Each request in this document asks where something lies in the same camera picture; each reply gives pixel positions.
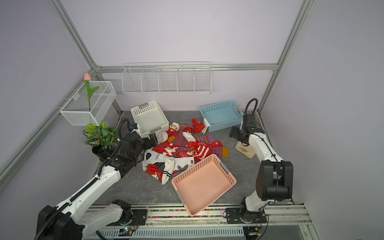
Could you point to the white plastic basket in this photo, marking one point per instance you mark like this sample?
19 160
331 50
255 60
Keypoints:
150 119

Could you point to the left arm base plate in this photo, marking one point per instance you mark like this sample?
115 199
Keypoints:
137 217

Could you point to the pink plastic basket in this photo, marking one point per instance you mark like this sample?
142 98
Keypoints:
201 185

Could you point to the white wire wall shelf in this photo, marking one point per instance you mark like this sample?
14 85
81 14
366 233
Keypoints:
167 78

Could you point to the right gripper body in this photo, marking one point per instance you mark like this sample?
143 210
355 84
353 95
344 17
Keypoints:
237 133

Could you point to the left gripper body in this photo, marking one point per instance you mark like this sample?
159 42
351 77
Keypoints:
144 144

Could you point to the white sock black pattern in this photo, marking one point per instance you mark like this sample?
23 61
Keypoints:
150 158

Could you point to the white mesh wall box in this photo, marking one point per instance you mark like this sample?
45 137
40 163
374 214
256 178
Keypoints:
76 110

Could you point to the beige work glove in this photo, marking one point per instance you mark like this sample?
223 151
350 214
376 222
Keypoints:
246 150

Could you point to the artificial pink tulip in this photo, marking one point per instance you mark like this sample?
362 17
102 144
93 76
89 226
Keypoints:
90 90

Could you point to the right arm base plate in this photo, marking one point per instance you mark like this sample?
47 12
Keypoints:
239 216

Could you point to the green potted plant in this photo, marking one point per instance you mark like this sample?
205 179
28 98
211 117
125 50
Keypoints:
102 138

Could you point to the santa face red sock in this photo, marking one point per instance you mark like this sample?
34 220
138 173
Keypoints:
173 130

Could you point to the white sock grey emblem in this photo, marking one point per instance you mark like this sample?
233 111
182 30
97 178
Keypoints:
182 164

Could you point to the red snowflake sock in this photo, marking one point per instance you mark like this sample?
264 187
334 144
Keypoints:
195 128

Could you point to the red white striped sock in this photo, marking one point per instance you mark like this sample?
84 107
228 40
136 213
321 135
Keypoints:
198 151

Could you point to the purple pink striped sock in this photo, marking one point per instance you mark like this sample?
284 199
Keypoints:
207 139

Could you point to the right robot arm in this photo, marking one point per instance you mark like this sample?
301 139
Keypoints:
274 181

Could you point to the blue plastic basket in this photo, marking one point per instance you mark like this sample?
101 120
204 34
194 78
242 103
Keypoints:
221 115

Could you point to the white black striped sock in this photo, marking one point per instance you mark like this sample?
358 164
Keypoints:
162 137

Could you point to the pink purple yellow sock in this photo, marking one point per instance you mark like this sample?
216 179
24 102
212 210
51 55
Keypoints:
218 149

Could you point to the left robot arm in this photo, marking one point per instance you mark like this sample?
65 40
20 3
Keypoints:
66 220

